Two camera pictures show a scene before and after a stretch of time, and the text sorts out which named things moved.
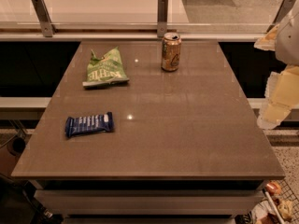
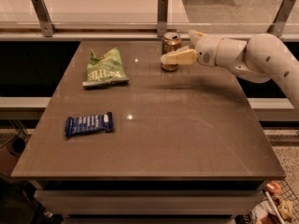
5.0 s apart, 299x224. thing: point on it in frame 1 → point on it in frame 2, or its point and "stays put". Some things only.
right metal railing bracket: [284, 8] stays put
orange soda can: [171, 51] stays put
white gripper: [289, 42] → [207, 50]
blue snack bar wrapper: [90, 124] stays put
